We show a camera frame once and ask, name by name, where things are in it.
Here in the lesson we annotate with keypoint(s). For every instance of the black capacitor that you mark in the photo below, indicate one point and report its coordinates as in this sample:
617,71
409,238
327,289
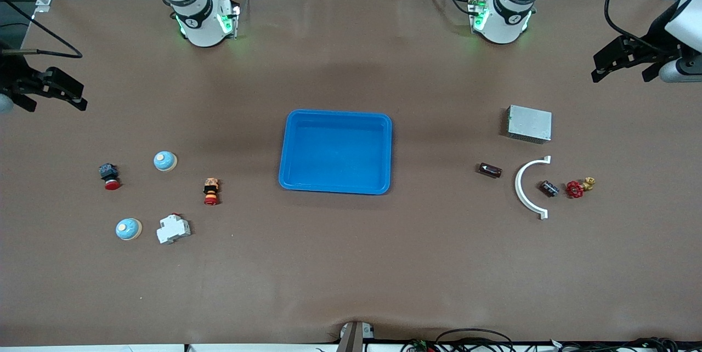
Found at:
489,170

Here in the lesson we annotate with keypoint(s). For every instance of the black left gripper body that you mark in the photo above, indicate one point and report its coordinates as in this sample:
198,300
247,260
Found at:
654,45

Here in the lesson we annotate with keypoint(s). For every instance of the white circuit breaker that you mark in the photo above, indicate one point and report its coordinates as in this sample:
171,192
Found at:
173,228

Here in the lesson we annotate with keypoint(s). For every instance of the brown table mat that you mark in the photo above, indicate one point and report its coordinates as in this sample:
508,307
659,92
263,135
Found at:
351,264

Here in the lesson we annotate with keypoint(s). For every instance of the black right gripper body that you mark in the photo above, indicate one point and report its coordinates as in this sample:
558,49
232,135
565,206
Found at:
12,76

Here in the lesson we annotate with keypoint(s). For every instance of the light blue dome bell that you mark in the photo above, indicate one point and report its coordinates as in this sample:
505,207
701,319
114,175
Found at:
164,161
128,228

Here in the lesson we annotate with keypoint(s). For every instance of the brown cylindrical capacitor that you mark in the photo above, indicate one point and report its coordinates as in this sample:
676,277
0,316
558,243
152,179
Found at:
549,188

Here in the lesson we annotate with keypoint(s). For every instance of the red button orange body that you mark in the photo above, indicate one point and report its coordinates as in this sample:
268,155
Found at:
211,190

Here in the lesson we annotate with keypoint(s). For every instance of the grey perforated metal box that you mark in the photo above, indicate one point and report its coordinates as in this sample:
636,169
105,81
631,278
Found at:
529,123

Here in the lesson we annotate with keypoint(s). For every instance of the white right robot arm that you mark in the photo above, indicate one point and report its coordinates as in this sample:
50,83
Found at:
200,23

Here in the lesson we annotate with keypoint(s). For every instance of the white curved bracket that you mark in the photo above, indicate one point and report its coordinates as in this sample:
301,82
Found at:
517,185

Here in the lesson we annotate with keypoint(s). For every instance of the red mushroom button dark body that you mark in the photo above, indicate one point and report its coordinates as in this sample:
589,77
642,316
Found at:
109,176

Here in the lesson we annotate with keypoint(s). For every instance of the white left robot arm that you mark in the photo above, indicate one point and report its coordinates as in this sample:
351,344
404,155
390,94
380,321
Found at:
502,20

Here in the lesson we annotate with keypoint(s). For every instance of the red handwheel brass valve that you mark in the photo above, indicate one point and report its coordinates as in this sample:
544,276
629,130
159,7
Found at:
574,189

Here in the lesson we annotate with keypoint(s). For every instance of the blue plastic tray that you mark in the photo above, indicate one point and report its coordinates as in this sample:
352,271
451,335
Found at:
337,154

